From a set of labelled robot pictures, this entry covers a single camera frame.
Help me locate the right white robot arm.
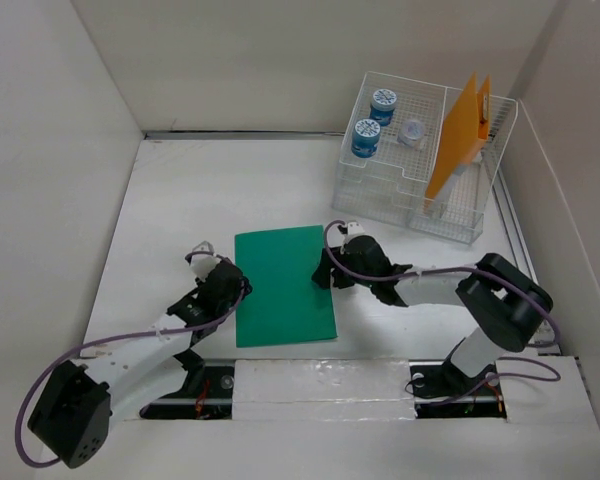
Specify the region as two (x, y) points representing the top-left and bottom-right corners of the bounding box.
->
(312, 234), (553, 402)

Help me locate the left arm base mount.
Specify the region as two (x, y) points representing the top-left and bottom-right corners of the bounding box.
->
(138, 350), (235, 421)

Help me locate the blue tape roll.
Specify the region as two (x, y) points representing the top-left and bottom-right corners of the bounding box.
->
(369, 88), (398, 127)
(351, 118), (382, 158)

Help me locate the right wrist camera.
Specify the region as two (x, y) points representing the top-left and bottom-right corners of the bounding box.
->
(337, 221), (366, 244)

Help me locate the orange notebook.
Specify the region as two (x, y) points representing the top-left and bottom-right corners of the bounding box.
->
(424, 73), (491, 210)

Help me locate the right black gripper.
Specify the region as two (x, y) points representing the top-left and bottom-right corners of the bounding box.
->
(312, 245), (375, 289)

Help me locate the white wire rack organizer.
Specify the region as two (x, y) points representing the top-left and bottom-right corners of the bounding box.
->
(332, 72), (518, 244)

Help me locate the small clear tape roll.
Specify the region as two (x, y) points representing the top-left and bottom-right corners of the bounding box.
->
(397, 119), (426, 149)

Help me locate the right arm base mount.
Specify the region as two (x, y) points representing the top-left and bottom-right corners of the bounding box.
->
(404, 361), (507, 420)

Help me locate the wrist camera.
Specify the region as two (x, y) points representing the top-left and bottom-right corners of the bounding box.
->
(185, 241), (219, 281)
(337, 221), (366, 244)

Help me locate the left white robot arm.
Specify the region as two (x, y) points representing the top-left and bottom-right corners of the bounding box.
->
(16, 258), (252, 469)

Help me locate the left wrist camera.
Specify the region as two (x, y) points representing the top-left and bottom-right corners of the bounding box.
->
(185, 241), (219, 281)

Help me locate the green notebook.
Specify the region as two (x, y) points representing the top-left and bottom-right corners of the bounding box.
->
(234, 225), (337, 348)

